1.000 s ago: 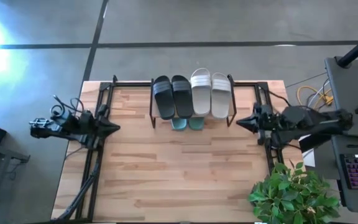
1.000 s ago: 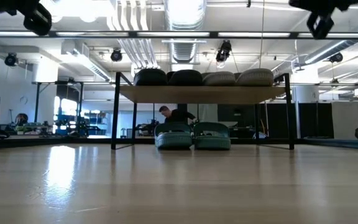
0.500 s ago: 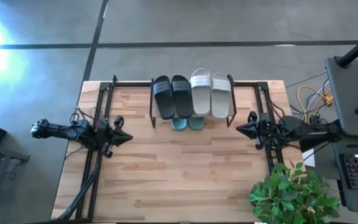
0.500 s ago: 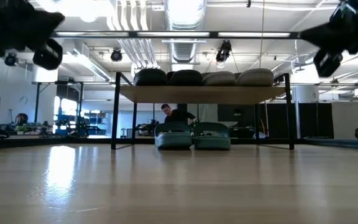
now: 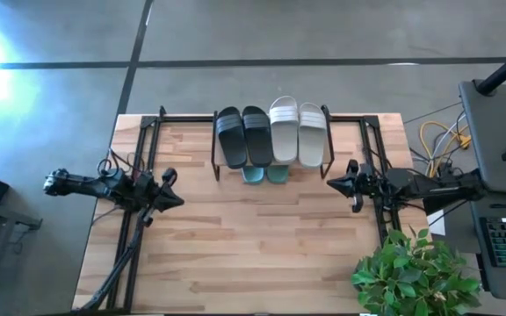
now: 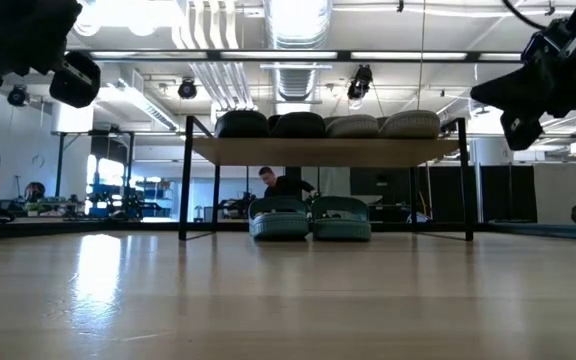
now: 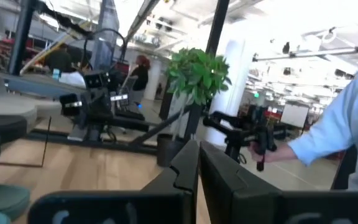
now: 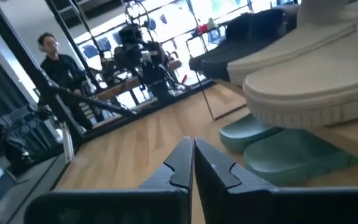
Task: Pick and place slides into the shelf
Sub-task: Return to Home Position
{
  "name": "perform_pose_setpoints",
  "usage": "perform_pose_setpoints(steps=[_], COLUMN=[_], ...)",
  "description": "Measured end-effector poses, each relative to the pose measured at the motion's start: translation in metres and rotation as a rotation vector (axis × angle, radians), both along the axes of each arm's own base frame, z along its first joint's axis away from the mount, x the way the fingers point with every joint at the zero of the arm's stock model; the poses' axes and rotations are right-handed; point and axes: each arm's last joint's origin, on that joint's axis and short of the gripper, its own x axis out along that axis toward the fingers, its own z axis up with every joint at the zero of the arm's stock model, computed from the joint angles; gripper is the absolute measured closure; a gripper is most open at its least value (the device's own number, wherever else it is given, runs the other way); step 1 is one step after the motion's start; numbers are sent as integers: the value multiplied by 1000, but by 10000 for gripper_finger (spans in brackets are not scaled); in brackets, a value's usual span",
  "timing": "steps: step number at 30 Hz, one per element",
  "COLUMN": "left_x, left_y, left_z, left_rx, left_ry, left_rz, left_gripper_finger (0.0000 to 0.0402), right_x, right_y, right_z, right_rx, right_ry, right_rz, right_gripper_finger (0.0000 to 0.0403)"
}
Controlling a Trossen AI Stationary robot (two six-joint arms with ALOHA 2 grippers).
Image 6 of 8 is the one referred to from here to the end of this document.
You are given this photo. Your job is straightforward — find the wooden shelf with black frame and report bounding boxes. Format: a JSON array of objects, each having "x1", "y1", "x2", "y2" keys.
[{"x1": 177, "y1": 115, "x2": 475, "y2": 243}]

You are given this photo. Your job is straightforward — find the black ceiling spotlight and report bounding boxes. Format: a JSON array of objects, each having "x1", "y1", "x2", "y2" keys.
[
  {"x1": 346, "y1": 63, "x2": 374, "y2": 101},
  {"x1": 6, "y1": 83, "x2": 29, "y2": 108},
  {"x1": 177, "y1": 76, "x2": 198, "y2": 101}
]

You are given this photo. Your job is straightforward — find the green rubber slide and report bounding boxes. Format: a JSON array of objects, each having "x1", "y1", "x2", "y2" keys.
[
  {"x1": 247, "y1": 196, "x2": 311, "y2": 240},
  {"x1": 310, "y1": 195, "x2": 373, "y2": 242}
]

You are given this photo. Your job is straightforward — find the black room divider panels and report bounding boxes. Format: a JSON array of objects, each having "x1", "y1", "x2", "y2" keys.
[{"x1": 350, "y1": 164, "x2": 539, "y2": 224}]

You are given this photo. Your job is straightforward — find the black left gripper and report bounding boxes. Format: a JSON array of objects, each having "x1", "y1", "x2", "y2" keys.
[{"x1": 0, "y1": 0, "x2": 102, "y2": 108}]

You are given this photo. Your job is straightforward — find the black rubber slide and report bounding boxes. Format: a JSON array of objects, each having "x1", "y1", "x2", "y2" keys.
[
  {"x1": 214, "y1": 109, "x2": 271, "y2": 139},
  {"x1": 269, "y1": 111, "x2": 327, "y2": 139}
]

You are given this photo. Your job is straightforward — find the person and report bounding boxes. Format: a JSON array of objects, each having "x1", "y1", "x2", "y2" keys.
[{"x1": 257, "y1": 166, "x2": 318, "y2": 201}]

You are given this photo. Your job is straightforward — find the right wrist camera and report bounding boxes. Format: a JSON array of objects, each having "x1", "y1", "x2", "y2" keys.
[{"x1": 520, "y1": 13, "x2": 576, "y2": 65}]

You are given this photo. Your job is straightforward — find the black overhead frame bar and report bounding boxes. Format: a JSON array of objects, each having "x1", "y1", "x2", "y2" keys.
[{"x1": 65, "y1": 48, "x2": 525, "y2": 64}]

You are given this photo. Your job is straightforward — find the beige rubber slide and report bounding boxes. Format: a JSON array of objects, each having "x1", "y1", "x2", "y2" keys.
[
  {"x1": 325, "y1": 114, "x2": 380, "y2": 139},
  {"x1": 377, "y1": 109, "x2": 442, "y2": 140}
]

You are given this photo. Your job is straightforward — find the black aluminium table frame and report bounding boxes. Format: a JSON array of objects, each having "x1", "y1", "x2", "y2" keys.
[{"x1": 0, "y1": 219, "x2": 576, "y2": 242}]

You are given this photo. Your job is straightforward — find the silver ceiling air duct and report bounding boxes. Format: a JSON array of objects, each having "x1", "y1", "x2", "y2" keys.
[{"x1": 262, "y1": 0, "x2": 334, "y2": 104}]

